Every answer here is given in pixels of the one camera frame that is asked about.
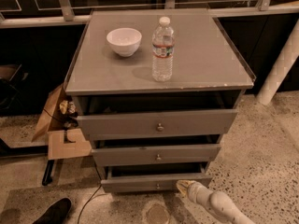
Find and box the grey top drawer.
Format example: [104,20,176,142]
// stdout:
[78,109,237,140]

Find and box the grey metal window railing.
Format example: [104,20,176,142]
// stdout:
[0,0,298,28]

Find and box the white and yellow gripper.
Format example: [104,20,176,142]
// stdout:
[176,180,213,207]

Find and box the white ceramic bowl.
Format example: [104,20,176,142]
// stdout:
[107,28,142,57]

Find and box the white diagonal pole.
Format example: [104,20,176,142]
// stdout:
[256,20,299,105]

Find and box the grey wooden drawer cabinet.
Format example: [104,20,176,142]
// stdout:
[64,8,257,175]

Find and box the brown cardboard box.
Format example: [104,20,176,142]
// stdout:
[32,85,92,160]

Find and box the grey drawer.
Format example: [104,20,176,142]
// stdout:
[92,144,221,166]
[101,162,212,193]
[78,109,237,140]

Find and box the grey middle drawer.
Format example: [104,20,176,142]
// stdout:
[92,144,221,166]

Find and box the clear plastic water bottle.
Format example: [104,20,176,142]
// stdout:
[152,17,175,82]

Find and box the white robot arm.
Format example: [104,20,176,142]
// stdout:
[177,180,255,224]

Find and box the black floor cable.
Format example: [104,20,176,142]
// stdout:
[76,163,105,224]

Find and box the black chair leg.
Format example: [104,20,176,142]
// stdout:
[42,160,54,186]

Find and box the black shoe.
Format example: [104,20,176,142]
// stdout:
[33,198,72,224]

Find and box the grey bottom drawer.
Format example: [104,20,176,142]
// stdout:
[101,162,212,193]

